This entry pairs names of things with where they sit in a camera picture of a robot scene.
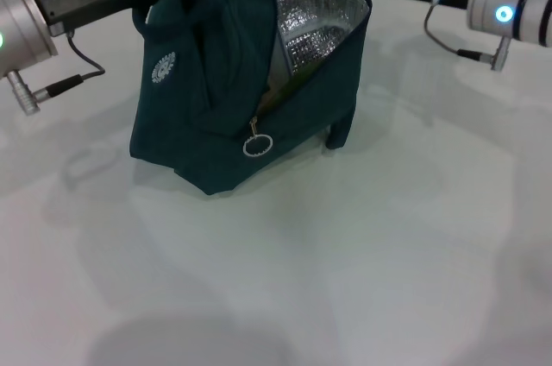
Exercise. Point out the green cucumber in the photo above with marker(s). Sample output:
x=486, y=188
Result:
x=297, y=80

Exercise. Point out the dark teal fabric lunch bag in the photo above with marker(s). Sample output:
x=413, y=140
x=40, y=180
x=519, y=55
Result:
x=207, y=102

